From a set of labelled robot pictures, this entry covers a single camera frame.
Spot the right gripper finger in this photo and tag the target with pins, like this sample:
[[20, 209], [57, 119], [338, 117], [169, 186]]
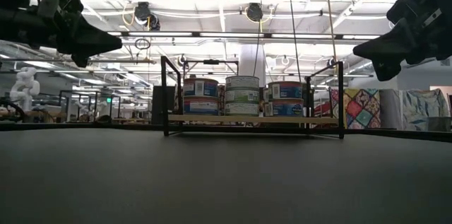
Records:
[[388, 45], [386, 68]]

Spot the black cabinet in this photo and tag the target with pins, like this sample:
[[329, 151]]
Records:
[[158, 104]]

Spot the cream lid seafood can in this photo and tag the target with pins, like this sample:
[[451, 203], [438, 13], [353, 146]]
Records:
[[200, 88]]

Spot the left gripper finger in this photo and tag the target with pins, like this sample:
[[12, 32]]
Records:
[[80, 60], [88, 40]]

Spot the black table mat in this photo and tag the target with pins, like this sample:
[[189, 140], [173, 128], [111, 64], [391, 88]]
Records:
[[212, 174]]

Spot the grey storage bin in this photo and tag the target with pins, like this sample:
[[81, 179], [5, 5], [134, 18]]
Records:
[[439, 124]]

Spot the long overhead light bar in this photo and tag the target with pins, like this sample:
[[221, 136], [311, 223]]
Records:
[[229, 34]]

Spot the leaf patterned fabric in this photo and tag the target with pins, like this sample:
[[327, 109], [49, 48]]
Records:
[[423, 105]]

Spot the black background workstation frame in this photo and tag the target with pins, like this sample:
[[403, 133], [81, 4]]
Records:
[[211, 62]]

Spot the colourful geometric fabric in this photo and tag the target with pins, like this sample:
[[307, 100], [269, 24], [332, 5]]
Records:
[[360, 107]]

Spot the white square pillar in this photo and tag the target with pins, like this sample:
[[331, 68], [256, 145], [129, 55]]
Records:
[[252, 61]]

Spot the gold lid seafood can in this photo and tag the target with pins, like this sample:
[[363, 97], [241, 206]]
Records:
[[286, 108]]

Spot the wooden shelf with black frames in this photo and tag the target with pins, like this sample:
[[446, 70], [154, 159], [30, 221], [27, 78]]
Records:
[[247, 119]]

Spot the black aluminium rig frame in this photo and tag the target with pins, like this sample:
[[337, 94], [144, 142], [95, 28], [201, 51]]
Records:
[[406, 135]]

